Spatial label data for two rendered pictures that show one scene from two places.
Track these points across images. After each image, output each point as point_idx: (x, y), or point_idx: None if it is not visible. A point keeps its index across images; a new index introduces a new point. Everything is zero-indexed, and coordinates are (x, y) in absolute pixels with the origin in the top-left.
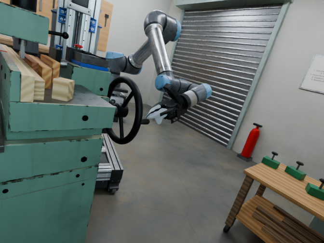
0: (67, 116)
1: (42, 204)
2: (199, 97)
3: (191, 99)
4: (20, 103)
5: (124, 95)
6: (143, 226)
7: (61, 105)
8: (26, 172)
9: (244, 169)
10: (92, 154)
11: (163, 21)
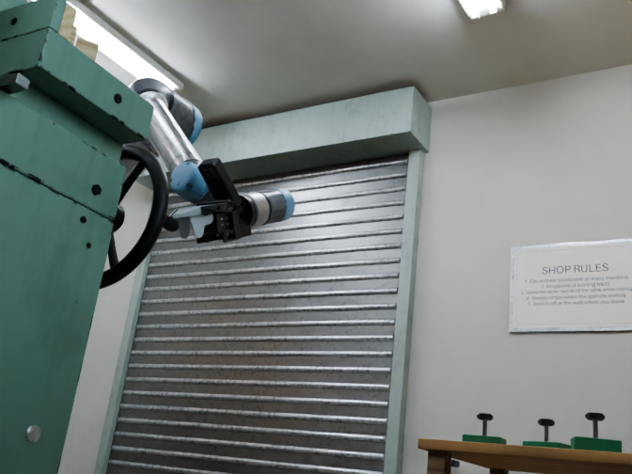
0: (99, 83)
1: (27, 244)
2: (273, 203)
3: (257, 201)
4: (57, 34)
5: None
6: None
7: (95, 62)
8: (23, 160)
9: (419, 438)
10: (108, 189)
11: (167, 96)
